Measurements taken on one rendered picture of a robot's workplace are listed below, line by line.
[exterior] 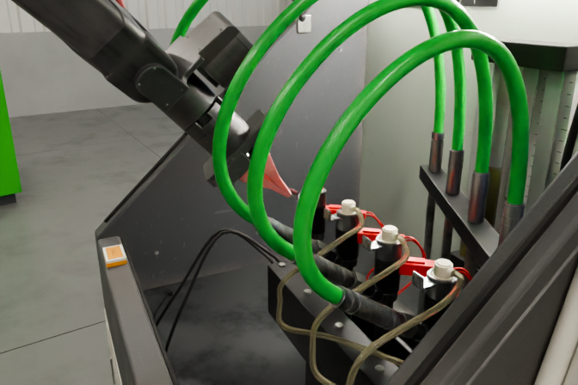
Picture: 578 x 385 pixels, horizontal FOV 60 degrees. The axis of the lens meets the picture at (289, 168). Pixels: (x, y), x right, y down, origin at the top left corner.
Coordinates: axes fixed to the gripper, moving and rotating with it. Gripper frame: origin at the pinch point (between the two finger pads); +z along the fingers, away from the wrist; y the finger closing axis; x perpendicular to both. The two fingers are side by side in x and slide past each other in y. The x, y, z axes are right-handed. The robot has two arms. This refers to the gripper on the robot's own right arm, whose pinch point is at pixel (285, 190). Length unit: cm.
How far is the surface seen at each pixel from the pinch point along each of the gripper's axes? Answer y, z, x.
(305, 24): 21.2, -6.1, 33.9
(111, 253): -27.8, -6.2, 16.6
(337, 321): -6.0, 12.2, -10.6
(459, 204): 14.3, 14.9, -6.9
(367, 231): 4.0, 7.6, -8.3
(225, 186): -2.5, -9.5, -11.0
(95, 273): -120, 38, 188
